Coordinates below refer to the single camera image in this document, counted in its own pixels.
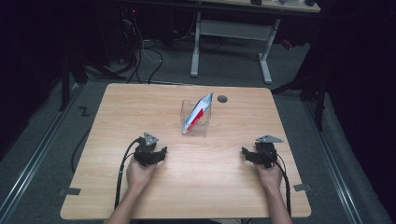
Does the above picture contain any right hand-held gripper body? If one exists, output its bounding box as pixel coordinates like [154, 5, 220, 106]
[252, 134, 285, 169]

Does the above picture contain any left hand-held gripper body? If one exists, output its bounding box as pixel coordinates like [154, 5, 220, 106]
[133, 132, 163, 168]

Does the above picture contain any clear plastic container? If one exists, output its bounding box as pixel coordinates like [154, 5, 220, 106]
[179, 99, 213, 139]

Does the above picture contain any blue and white toothpaste tube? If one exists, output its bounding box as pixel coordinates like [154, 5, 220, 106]
[182, 91, 215, 135]

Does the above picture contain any person's left hand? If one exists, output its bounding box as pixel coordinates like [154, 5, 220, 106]
[125, 156, 159, 193]

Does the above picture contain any person's right hand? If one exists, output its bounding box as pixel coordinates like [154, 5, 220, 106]
[254, 161, 285, 196]

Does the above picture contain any grey tape piece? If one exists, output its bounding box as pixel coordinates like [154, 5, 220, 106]
[58, 187, 82, 197]
[292, 183, 312, 192]

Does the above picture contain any black metal stand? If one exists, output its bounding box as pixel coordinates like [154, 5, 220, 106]
[270, 69, 329, 133]
[58, 46, 90, 113]

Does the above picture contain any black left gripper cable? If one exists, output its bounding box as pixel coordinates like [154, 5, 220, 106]
[113, 138, 140, 210]

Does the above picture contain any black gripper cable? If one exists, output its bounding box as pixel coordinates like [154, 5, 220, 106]
[273, 151, 292, 217]
[113, 138, 140, 210]

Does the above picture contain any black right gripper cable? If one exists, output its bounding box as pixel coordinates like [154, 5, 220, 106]
[273, 151, 292, 217]

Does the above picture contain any metal floor rail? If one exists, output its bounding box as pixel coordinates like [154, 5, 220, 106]
[0, 83, 82, 217]
[303, 102, 364, 224]

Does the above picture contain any thin black floor cable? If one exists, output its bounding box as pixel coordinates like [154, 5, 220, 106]
[70, 126, 93, 175]

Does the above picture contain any black looped floor cable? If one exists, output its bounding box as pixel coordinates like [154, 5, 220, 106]
[143, 47, 164, 85]

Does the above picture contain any bundle of dark cables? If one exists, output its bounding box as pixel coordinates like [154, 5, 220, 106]
[118, 7, 145, 84]

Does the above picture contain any white frame desk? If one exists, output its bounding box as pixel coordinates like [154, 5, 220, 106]
[186, 0, 321, 85]

